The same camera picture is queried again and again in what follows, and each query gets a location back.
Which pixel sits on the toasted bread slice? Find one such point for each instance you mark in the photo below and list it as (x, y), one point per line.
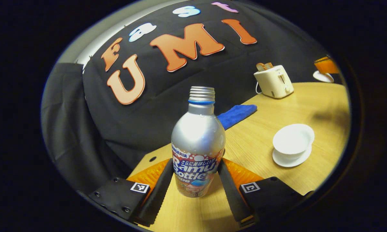
(261, 67)
(269, 65)

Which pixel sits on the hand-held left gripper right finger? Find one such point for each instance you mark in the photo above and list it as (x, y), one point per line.
(233, 196)

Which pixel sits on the white toaster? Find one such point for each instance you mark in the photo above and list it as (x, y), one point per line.
(274, 83)

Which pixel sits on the blue folded towel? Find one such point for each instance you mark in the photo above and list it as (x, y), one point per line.
(235, 114)

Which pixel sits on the white teacup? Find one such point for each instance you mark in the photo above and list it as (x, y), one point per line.
(293, 138)

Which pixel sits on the white saucer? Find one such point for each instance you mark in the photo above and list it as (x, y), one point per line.
(288, 162)

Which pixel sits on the silver water bottle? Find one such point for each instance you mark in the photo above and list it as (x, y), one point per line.
(198, 138)

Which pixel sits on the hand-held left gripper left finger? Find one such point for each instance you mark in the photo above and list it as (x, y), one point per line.
(158, 196)

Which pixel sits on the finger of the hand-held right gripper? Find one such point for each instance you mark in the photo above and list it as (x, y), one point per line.
(325, 66)

